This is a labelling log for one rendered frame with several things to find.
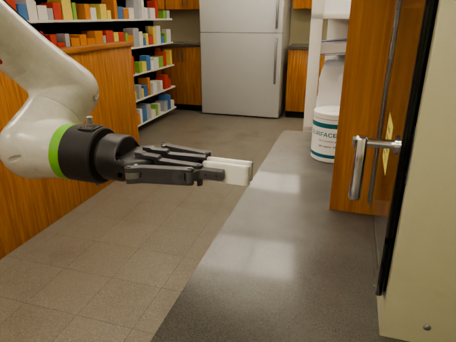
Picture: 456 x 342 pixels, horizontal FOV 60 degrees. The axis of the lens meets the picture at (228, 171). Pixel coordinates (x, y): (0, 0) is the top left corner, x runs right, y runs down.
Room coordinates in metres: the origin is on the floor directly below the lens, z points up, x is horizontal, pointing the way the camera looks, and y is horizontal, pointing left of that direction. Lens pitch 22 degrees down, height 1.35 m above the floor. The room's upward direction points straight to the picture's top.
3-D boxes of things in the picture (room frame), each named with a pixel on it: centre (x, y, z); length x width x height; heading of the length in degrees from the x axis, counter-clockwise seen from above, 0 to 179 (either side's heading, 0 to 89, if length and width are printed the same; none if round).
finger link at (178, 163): (0.55, 0.09, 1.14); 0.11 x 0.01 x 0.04; 68
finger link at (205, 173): (0.52, 0.03, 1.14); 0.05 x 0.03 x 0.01; 73
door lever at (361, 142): (0.48, -0.19, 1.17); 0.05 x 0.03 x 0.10; 73
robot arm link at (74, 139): (0.60, 0.22, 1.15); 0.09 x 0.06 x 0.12; 163
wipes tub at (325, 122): (1.16, -0.32, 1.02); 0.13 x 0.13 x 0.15
